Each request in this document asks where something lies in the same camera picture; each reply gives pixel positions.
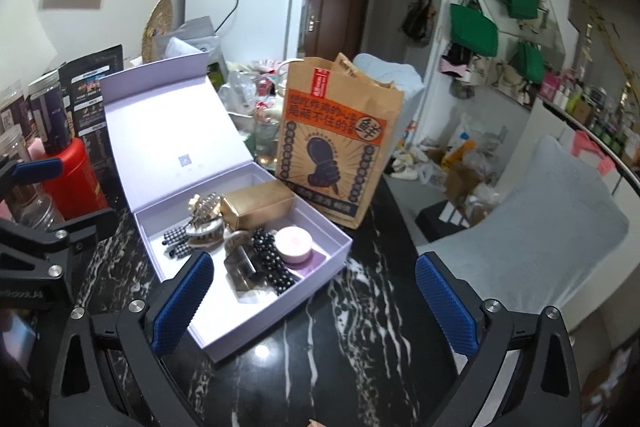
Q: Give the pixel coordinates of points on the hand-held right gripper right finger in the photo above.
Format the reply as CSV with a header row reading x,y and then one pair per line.
x,y
447,307

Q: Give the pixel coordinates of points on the dark hanging tote bag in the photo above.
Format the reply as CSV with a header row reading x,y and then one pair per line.
x,y
419,17

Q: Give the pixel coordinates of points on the printed brown paper bag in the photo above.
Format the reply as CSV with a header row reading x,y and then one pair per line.
x,y
330,147

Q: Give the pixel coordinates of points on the clear jar dark label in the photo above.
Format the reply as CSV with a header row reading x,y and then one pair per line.
x,y
15,112

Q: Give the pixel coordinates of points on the lavender gift box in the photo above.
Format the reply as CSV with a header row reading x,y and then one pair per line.
x,y
150,132

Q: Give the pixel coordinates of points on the dark translucent hair claw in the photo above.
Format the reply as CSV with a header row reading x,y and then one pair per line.
x,y
242,272

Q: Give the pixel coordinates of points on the black polka dot scrunchie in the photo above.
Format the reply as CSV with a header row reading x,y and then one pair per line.
x,y
272,267

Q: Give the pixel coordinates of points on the clear jar brown contents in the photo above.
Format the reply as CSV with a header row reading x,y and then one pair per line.
x,y
32,204

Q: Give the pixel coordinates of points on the gold candy bundle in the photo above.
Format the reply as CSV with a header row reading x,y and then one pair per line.
x,y
202,204

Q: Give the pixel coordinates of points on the red tin canister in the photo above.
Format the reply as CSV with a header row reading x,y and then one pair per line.
x,y
80,177

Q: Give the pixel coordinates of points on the pink round compact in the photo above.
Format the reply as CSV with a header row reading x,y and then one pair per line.
x,y
294,244

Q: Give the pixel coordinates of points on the black printed pouch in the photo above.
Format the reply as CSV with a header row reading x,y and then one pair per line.
x,y
90,97

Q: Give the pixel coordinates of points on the cardboard box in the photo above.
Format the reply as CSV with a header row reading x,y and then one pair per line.
x,y
462,187

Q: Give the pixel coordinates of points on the gingham scrunchie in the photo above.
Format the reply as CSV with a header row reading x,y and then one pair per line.
x,y
176,244

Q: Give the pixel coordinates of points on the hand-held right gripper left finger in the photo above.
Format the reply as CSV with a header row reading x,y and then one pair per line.
x,y
182,302

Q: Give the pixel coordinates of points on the brown door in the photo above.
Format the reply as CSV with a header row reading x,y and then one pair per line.
x,y
345,7

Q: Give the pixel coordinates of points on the white refrigerator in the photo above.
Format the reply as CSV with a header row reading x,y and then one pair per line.
x,y
260,22

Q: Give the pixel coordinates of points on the woven straw fan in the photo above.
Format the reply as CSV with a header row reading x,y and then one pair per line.
x,y
157,27

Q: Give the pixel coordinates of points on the person's right hand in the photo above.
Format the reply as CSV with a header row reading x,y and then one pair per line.
x,y
315,423

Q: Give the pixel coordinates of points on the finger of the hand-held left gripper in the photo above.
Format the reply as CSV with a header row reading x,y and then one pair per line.
x,y
85,227
37,169

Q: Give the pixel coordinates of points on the pink cloth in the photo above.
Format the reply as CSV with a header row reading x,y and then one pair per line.
x,y
592,147

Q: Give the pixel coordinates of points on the grey plastic bag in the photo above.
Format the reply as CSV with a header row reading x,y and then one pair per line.
x,y
187,38

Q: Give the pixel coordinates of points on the gingham hair claw clip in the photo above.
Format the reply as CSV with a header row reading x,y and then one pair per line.
x,y
207,234

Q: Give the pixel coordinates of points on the pale blue cushion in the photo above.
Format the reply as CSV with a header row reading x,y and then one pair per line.
x,y
395,77

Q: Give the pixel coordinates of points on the gold rectangular box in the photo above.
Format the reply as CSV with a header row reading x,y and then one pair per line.
x,y
260,204

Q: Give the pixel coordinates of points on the glass container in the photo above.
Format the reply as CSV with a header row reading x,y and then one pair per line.
x,y
265,134

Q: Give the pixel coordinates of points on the row of bottles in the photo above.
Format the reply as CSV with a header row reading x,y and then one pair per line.
x,y
590,107

